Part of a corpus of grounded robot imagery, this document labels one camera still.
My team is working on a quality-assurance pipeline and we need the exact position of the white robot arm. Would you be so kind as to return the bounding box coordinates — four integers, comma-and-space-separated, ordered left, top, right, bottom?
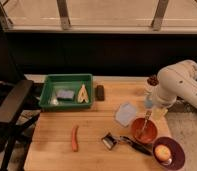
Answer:
151, 60, 197, 109

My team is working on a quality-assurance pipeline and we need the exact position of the blue sponge in tray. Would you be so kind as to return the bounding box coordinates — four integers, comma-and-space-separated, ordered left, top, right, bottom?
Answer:
57, 89, 74, 100

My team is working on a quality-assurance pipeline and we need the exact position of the green plastic tray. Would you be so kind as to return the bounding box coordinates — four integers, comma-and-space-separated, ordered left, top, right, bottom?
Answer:
39, 74, 93, 111

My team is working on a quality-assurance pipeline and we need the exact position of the clear plastic piece in tray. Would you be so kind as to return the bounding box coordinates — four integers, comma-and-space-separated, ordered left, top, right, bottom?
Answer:
50, 95, 59, 106

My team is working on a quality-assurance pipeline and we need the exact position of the metal spoon in bowl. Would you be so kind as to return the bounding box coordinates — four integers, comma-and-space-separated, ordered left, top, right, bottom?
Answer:
138, 110, 152, 138

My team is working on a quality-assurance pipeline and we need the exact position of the orange bowl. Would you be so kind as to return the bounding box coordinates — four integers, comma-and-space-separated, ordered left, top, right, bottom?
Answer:
130, 118, 158, 144

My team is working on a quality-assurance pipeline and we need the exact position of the light blue cloth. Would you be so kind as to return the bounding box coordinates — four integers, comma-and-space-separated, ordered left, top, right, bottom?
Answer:
115, 102, 137, 127

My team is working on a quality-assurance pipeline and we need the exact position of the brown pinecone object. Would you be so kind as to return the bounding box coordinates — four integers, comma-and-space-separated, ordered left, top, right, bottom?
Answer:
147, 75, 159, 86

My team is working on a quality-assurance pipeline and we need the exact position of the yellow apple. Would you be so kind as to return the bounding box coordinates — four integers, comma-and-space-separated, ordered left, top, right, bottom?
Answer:
155, 145, 171, 161

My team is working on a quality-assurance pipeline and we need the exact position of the dark purple plate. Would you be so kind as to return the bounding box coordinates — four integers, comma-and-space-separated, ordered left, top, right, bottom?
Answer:
152, 137, 186, 171

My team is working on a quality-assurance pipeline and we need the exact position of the orange carrot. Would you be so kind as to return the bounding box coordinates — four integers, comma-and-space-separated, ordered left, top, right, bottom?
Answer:
71, 125, 79, 152

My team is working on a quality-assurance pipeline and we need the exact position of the black office chair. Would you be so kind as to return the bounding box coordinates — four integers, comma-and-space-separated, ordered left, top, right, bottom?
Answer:
0, 80, 39, 171

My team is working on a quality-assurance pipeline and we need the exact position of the black handled peeler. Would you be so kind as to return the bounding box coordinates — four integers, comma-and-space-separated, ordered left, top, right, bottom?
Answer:
101, 133, 152, 156

